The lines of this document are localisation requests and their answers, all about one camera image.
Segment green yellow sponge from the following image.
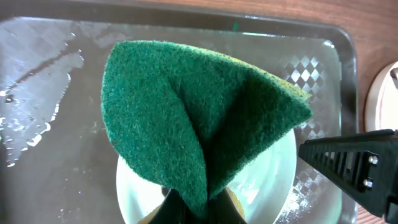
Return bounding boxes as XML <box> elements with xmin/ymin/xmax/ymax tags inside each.
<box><xmin>101</xmin><ymin>40</ymin><xmax>312</xmax><ymax>218</ymax></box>

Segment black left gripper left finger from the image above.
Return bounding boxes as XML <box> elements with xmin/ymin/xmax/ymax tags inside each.
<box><xmin>149</xmin><ymin>189</ymin><xmax>186</xmax><ymax>224</ymax></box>

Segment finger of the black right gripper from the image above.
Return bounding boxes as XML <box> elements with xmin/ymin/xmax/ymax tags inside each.
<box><xmin>298</xmin><ymin>129</ymin><xmax>397</xmax><ymax>223</ymax></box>

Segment large dark tray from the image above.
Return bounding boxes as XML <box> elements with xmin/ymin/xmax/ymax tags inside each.
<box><xmin>1</xmin><ymin>9</ymin><xmax>358</xmax><ymax>223</ymax></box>

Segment white plate bottom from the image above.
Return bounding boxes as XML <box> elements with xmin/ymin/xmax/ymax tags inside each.
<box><xmin>116</xmin><ymin>130</ymin><xmax>297</xmax><ymax>223</ymax></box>

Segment white plate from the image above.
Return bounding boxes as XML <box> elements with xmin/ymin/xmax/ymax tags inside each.
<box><xmin>116</xmin><ymin>130</ymin><xmax>297</xmax><ymax>223</ymax></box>
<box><xmin>364</xmin><ymin>62</ymin><xmax>397</xmax><ymax>132</ymax></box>

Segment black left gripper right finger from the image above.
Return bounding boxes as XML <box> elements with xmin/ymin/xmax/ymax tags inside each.
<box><xmin>208</xmin><ymin>189</ymin><xmax>246</xmax><ymax>224</ymax></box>

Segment white plate top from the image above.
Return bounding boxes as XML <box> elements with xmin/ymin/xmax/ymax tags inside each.
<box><xmin>364</xmin><ymin>62</ymin><xmax>397</xmax><ymax>132</ymax></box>

